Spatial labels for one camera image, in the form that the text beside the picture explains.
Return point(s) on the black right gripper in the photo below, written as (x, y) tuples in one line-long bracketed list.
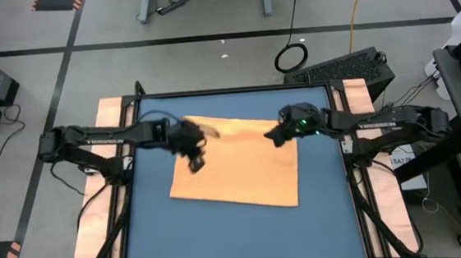
[(304, 125)]

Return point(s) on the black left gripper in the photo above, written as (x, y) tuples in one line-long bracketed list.
[(184, 139)]

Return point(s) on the yellow waffle weave towel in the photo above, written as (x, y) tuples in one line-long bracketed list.
[(241, 165)]

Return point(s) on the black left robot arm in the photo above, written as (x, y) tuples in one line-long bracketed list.
[(103, 137)]

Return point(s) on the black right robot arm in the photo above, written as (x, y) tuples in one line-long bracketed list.
[(386, 121)]

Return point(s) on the white labelled box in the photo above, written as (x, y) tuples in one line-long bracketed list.
[(406, 160)]

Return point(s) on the light wooden board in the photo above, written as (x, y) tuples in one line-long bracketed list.
[(93, 222), (393, 202)]

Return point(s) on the black power strip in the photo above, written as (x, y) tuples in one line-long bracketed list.
[(171, 6)]

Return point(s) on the black desk support beam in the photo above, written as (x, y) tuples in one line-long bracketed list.
[(426, 159)]

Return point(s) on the black table frame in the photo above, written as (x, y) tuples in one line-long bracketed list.
[(231, 90)]

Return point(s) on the black triangular bracket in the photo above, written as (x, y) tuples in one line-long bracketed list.
[(140, 90)]

